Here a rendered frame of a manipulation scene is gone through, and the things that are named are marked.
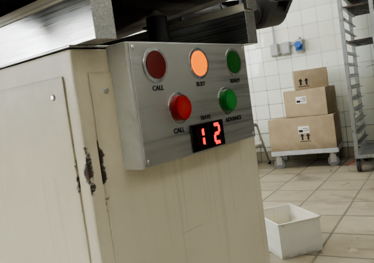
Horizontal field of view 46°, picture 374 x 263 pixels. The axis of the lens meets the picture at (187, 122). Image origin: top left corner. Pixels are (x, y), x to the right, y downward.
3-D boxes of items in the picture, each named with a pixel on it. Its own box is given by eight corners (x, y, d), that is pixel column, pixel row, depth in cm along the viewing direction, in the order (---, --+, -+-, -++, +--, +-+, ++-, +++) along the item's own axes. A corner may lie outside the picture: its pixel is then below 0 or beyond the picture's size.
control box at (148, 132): (122, 170, 49) (104, 46, 48) (237, 137, 67) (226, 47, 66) (145, 170, 46) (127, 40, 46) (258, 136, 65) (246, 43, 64)
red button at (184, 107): (167, 122, 51) (164, 97, 51) (183, 119, 53) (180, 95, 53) (178, 121, 50) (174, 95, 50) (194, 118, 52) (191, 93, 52)
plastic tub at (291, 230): (254, 241, 224) (250, 211, 223) (293, 232, 229) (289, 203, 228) (281, 260, 195) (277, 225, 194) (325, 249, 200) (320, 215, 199)
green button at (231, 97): (216, 113, 59) (213, 90, 58) (229, 110, 61) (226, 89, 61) (226, 112, 58) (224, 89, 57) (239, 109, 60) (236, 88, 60)
